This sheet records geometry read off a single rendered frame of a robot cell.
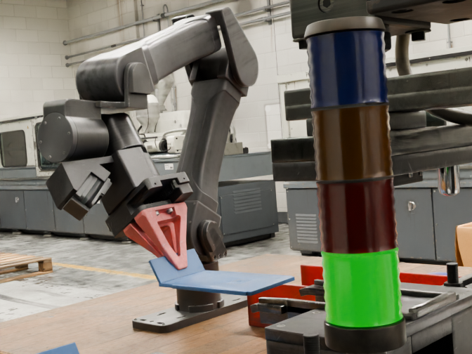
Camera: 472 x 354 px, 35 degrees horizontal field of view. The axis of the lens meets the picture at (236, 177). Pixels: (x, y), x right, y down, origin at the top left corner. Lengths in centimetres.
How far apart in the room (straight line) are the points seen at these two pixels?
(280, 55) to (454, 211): 431
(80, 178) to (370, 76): 53
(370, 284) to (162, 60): 66
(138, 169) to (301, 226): 588
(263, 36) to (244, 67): 859
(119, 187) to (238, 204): 692
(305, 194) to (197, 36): 563
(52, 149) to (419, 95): 44
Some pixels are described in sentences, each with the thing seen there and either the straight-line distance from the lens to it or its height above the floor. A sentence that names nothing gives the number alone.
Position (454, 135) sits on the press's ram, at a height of 113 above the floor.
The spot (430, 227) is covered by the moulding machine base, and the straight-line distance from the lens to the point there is 592.
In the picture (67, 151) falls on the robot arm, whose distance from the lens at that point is 84.
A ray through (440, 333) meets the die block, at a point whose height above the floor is 96.
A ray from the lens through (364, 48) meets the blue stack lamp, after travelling 35.
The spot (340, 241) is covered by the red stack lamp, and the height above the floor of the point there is 109.
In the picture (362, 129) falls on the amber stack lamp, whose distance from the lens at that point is 35.
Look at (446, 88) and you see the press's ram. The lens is 58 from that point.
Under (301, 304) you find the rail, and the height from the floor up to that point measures 99.
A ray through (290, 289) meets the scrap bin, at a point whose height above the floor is 95.
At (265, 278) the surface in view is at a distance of 80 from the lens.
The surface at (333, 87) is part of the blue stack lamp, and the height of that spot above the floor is 116.
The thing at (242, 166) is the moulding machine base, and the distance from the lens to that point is 784.
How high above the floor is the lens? 114
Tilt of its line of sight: 3 degrees down
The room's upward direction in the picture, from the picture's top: 4 degrees counter-clockwise
